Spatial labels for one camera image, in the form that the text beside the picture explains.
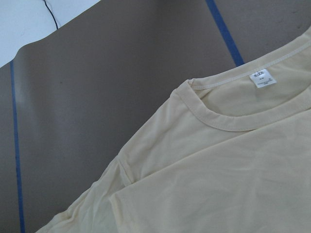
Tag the cream long-sleeve graphic shirt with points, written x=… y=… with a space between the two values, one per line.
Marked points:
x=229 y=153

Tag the brown paper table cover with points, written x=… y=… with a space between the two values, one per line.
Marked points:
x=79 y=77

